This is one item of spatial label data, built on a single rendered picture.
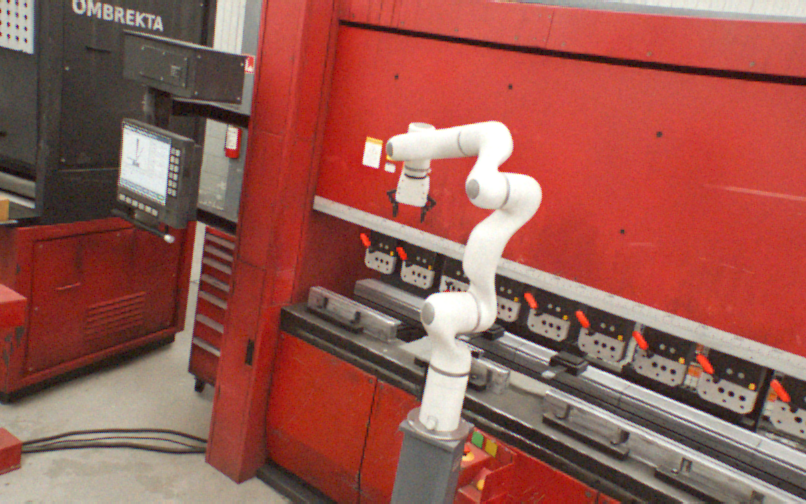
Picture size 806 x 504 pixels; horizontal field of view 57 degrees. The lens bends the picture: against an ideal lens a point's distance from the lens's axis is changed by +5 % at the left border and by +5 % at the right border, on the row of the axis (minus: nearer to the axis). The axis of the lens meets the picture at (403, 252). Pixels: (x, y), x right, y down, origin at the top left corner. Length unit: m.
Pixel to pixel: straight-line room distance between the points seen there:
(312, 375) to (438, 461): 1.22
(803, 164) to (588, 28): 0.78
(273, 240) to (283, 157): 0.37
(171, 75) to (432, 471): 1.81
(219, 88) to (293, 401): 1.42
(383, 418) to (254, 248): 0.95
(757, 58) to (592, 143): 0.52
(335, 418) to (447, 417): 1.14
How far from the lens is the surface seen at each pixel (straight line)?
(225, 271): 3.97
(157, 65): 3.13
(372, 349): 2.99
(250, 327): 3.33
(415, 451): 2.19
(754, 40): 2.42
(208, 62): 2.96
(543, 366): 3.01
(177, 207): 2.97
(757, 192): 2.40
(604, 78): 2.55
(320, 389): 3.24
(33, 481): 3.72
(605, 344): 2.60
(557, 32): 2.62
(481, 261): 1.96
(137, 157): 3.21
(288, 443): 3.49
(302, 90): 3.09
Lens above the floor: 2.00
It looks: 14 degrees down
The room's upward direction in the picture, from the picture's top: 11 degrees clockwise
